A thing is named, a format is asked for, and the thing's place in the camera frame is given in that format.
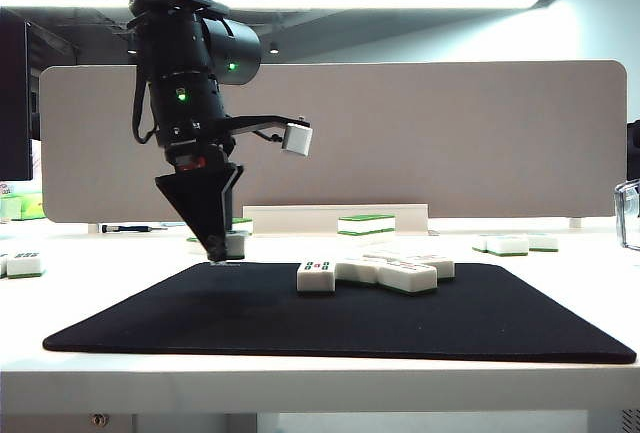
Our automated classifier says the clear plastic container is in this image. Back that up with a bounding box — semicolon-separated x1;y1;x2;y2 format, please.
613;178;640;253

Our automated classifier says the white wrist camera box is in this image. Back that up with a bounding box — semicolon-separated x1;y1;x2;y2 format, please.
279;121;315;159

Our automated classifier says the red and green bamboo tile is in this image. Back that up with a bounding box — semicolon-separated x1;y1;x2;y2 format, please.
524;235;560;254

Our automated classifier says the six bamboo mahjong tile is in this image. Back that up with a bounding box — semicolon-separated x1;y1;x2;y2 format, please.
486;235;531;258
6;251;46;280

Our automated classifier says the grey felt desk divider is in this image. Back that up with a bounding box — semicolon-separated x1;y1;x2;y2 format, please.
38;59;629;224

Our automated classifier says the black computer monitor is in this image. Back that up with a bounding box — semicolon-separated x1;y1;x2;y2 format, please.
0;8;34;182

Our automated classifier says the dark background device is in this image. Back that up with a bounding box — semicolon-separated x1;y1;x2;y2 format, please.
626;120;640;182

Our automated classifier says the five bamboo mahjong tile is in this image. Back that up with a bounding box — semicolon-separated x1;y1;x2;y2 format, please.
296;260;338;298
407;252;457;282
334;257;382;288
377;261;440;296

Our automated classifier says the green printed box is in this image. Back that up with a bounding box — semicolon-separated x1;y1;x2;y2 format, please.
19;191;46;219
0;195;24;221

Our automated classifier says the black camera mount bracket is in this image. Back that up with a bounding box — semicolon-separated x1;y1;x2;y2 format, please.
219;113;309;147

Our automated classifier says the bird print mahjong tile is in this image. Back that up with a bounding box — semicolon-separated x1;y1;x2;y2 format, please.
223;233;247;260

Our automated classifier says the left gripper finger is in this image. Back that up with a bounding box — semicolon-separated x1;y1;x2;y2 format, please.
154;165;234;260
222;165;245;234

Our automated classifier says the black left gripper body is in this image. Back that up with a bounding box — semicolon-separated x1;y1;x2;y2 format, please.
157;120;239;179

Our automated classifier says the black fabric table mat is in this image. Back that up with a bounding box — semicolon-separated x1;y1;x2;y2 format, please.
41;261;639;365

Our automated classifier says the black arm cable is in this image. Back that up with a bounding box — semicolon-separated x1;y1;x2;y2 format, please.
131;70;164;147

